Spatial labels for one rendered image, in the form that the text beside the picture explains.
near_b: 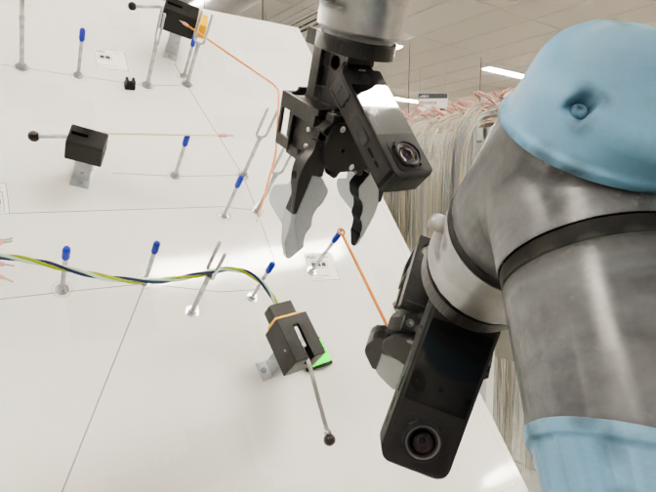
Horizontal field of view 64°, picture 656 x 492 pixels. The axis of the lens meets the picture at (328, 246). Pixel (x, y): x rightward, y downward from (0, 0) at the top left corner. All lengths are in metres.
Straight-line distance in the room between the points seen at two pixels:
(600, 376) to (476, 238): 0.10
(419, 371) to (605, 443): 0.18
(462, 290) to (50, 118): 0.70
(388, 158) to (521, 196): 0.22
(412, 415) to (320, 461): 0.34
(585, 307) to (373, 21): 0.32
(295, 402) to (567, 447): 0.53
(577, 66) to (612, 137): 0.03
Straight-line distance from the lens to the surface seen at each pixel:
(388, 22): 0.46
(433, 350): 0.34
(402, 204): 1.44
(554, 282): 0.20
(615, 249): 0.20
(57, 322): 0.67
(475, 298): 0.29
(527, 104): 0.21
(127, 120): 0.89
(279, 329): 0.61
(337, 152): 0.48
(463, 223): 0.26
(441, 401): 0.35
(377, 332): 0.40
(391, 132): 0.45
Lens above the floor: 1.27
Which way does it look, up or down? 5 degrees down
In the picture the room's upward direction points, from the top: straight up
